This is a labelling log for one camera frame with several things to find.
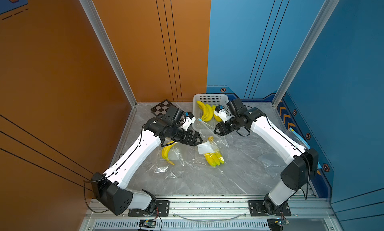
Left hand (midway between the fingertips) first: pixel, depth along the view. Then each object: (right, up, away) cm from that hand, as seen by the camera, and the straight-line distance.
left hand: (195, 137), depth 73 cm
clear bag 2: (-8, -13, +16) cm, 22 cm away
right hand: (+13, +3, +8) cm, 15 cm away
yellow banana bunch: (+8, +15, +32) cm, 36 cm away
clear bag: (+11, -8, +8) cm, 15 cm away
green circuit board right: (+40, -40, -3) cm, 57 cm away
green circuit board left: (-23, -42, -1) cm, 48 cm away
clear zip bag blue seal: (+57, -2, +8) cm, 58 cm away
